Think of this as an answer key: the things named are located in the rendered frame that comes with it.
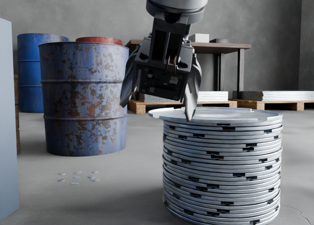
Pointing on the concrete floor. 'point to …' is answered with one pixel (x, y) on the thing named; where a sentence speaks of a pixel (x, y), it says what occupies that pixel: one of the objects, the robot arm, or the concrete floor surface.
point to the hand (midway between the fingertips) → (156, 108)
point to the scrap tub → (83, 97)
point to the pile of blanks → (222, 172)
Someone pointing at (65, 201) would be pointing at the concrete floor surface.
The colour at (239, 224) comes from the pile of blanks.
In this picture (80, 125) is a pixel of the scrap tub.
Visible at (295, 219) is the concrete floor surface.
